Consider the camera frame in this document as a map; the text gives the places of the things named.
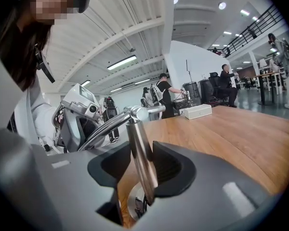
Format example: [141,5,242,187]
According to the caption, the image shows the wooden table white legs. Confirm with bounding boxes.
[116,104,289,229]

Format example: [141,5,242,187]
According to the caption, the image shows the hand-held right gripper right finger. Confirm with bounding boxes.
[134,140,281,231]

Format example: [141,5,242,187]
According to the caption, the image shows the black balcony railing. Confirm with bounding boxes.
[221,3,289,59]

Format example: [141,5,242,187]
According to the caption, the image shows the distant wooden table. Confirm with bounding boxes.
[254,71,284,106]

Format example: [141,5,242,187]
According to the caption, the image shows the white rectangular box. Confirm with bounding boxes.
[184,104,213,120]

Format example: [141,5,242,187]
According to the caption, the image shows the person's left forearm white sleeve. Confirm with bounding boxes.
[28,79,62,147]

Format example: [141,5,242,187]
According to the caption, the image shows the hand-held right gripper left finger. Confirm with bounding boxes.
[30,141,132,231]

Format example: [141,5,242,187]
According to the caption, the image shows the black office chair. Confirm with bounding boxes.
[208,71,230,103]

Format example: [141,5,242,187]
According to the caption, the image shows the person's torso white sweater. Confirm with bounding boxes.
[0,41,43,149]

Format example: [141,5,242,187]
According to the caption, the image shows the black round bin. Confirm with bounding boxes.
[197,79,215,105]
[182,81,203,106]

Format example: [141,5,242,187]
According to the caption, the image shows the person's face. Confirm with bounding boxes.
[28,0,76,26]

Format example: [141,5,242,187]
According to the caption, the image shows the black head strap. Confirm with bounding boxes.
[34,44,56,84]

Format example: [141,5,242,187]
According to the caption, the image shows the long ceiling light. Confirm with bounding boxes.
[106,54,138,71]

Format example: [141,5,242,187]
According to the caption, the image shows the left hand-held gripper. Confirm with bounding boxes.
[52,82,107,153]

